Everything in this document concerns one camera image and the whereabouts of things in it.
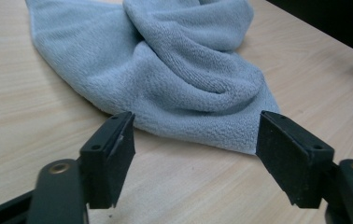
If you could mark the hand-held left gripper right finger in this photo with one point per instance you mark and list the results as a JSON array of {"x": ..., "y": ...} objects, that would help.
[{"x": 286, "y": 161}]

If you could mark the light blue towel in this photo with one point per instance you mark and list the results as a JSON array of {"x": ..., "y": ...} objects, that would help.
[{"x": 171, "y": 77}]

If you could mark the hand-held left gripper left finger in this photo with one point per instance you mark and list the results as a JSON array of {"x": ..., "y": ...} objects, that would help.
[{"x": 109, "y": 161}]

